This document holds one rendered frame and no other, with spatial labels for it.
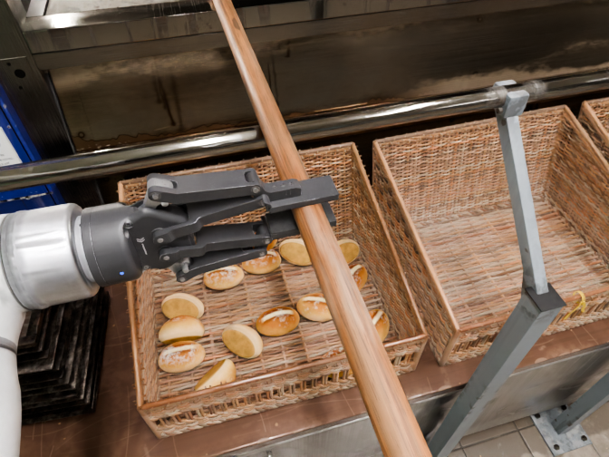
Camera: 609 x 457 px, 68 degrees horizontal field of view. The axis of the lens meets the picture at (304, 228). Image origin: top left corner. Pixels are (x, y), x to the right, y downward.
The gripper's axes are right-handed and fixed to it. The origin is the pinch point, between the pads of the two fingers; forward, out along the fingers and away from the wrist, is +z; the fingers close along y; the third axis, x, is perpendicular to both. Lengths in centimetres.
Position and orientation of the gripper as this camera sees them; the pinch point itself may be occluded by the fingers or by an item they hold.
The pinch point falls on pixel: (301, 206)
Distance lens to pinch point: 46.3
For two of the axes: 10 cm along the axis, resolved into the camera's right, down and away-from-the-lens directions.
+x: 2.7, 7.1, -6.5
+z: 9.6, -2.0, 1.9
